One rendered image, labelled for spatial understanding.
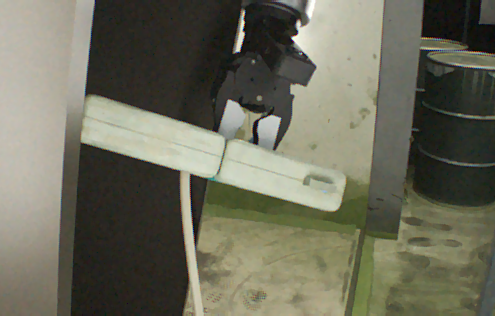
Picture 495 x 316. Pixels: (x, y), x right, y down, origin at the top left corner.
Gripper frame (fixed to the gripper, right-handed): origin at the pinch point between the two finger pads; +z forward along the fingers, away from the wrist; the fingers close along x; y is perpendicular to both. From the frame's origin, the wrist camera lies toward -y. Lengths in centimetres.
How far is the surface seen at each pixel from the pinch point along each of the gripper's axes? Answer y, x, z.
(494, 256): 67, -128, 0
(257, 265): 160, -86, 32
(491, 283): 69, -134, 9
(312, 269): 147, -108, 27
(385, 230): 161, -154, 0
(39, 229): -13.9, 19.7, 9.0
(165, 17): 36.0, 7.6, -25.1
